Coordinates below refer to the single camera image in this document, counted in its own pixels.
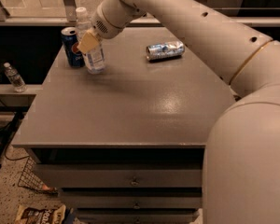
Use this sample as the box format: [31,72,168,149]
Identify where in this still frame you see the wire mesh basket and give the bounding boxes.
[18,158,57,194]

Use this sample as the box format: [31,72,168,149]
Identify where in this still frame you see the blue pepsi can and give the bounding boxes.
[61,27,85,68]

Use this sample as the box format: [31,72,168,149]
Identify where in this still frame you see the silver crushed soda can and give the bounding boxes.
[146,41,185,62]

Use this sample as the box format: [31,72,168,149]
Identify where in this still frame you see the clear blue-label plastic bottle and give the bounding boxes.
[76,7,105,75]

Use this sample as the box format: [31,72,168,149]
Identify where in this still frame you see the brown snack bag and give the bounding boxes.
[14,205,66,224]

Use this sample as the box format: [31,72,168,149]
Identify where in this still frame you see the grey drawer cabinet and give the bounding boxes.
[12,28,234,224]

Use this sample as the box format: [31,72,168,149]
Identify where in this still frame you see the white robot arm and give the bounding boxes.
[78,0,280,224]

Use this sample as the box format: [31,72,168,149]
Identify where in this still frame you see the small clear water bottle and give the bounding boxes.
[4,63,26,92]

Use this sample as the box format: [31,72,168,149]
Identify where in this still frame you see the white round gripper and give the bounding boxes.
[77,0,145,54]

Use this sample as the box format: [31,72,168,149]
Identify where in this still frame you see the top drawer round knob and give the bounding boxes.
[130,177,139,186]

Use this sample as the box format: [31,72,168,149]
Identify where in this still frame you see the black cable on floor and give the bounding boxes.
[0,86,31,162]

